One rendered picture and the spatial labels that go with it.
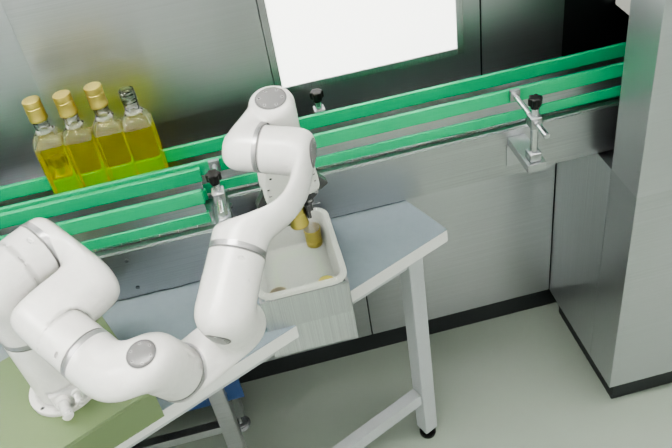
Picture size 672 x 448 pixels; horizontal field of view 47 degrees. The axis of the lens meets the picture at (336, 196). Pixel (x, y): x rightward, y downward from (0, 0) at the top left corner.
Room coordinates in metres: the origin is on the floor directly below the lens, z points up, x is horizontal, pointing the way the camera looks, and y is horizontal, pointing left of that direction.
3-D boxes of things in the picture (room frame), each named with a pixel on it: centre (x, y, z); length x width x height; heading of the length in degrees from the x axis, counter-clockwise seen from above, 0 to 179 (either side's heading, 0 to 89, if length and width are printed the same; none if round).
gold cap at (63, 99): (1.31, 0.48, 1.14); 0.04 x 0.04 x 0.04
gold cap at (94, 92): (1.32, 0.42, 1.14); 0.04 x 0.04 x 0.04
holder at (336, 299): (1.15, 0.10, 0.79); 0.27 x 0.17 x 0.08; 6
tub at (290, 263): (1.12, 0.10, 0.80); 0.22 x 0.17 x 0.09; 6
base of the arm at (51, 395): (0.88, 0.51, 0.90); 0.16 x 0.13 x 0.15; 26
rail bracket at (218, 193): (1.21, 0.22, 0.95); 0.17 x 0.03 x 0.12; 6
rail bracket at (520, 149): (1.27, -0.41, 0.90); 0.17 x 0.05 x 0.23; 6
